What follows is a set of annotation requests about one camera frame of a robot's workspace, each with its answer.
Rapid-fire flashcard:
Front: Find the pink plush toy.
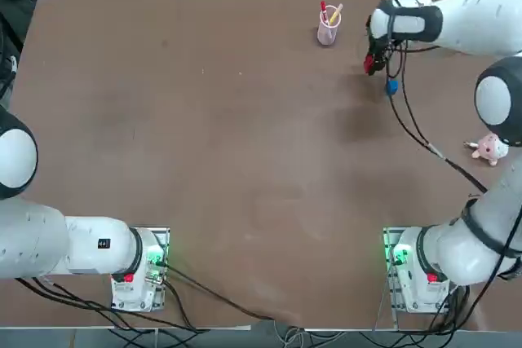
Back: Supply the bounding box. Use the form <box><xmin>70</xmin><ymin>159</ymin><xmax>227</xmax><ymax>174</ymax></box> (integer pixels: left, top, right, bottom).
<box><xmin>463</xmin><ymin>133</ymin><xmax>511</xmax><ymax>167</ymax></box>

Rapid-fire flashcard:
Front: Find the clear pink plastic cup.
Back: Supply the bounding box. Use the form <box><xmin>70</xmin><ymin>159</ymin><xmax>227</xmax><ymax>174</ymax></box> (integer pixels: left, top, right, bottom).
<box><xmin>316</xmin><ymin>4</ymin><xmax>343</xmax><ymax>46</ymax></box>

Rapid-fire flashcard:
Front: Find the black power cable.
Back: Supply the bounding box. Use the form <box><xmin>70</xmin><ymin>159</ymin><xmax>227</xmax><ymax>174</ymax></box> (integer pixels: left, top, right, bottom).
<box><xmin>162</xmin><ymin>264</ymin><xmax>286</xmax><ymax>323</ymax></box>

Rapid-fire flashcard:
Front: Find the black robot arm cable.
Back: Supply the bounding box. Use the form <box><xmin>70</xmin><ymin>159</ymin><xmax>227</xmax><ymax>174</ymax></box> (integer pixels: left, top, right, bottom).
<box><xmin>378</xmin><ymin>0</ymin><xmax>489</xmax><ymax>194</ymax></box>

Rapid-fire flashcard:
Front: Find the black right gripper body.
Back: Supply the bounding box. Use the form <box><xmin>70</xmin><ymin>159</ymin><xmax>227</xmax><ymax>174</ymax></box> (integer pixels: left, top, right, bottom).
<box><xmin>368</xmin><ymin>32</ymin><xmax>396</xmax><ymax>62</ymax></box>

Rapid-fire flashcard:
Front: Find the yellow pen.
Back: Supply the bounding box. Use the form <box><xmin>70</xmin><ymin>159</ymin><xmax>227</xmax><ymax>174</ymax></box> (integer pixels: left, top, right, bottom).
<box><xmin>328</xmin><ymin>3</ymin><xmax>344</xmax><ymax>26</ymax></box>

